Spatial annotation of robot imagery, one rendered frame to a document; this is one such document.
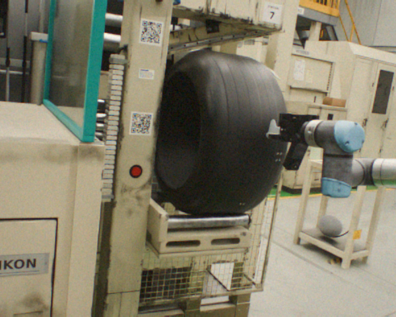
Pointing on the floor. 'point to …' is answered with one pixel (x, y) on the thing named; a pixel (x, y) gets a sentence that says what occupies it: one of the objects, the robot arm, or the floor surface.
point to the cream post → (137, 209)
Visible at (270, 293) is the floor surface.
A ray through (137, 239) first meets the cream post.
